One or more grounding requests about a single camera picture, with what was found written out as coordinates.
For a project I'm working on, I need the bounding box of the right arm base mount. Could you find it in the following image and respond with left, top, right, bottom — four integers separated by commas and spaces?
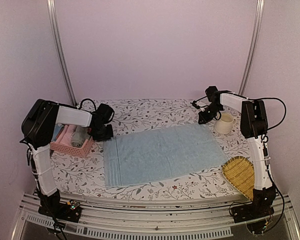
229, 201, 275, 223

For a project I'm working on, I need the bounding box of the aluminium front frame rail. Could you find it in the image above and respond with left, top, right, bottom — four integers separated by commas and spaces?
8, 193, 300, 240

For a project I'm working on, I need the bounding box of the left aluminium post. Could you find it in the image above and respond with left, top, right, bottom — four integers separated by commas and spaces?
46, 0, 77, 106

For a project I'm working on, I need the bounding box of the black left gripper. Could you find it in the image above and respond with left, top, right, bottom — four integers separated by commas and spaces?
92, 124, 114, 141

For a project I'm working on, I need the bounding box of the right aluminium post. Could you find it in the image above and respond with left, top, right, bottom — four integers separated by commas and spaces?
238, 0, 265, 96

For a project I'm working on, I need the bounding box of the rolled blue patterned towel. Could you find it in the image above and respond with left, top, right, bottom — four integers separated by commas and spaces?
51, 123, 64, 142

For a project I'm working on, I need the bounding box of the pink plastic basket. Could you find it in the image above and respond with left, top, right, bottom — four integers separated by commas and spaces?
50, 125, 93, 158

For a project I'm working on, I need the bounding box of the green towel with panda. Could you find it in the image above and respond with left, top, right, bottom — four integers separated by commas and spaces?
70, 126, 89, 148

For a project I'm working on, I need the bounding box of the rolled pink towel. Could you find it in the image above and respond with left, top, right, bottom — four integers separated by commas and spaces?
58, 125, 77, 146

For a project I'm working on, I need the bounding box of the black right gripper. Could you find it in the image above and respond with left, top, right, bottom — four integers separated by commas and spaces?
198, 103, 223, 124

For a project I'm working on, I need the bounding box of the woven bamboo tray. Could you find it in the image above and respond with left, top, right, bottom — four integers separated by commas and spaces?
222, 156, 255, 201

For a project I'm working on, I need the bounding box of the aluminium post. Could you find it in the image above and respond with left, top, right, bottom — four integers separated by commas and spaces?
238, 0, 265, 96
46, 0, 77, 106

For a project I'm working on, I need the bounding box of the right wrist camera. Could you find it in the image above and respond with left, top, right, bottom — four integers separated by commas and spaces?
191, 100, 208, 111

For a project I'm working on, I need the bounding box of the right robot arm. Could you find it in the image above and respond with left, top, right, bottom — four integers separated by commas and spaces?
191, 86, 276, 218

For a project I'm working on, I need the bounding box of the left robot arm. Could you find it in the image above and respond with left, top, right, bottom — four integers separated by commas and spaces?
20, 99, 115, 197

